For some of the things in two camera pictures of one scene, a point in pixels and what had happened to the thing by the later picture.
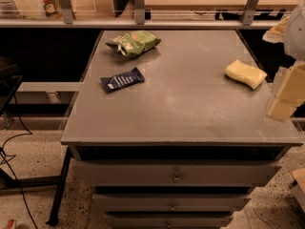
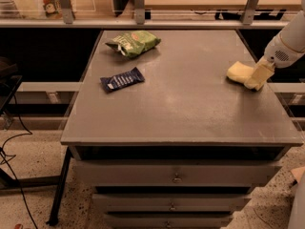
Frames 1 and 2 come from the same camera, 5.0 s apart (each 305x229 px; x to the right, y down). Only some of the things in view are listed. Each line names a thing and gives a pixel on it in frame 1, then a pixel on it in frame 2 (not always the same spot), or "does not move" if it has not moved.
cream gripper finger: [291, 94] -> [280, 54]
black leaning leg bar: [53, 220] does not move
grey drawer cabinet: [172, 129] does not move
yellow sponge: [250, 76] does not move
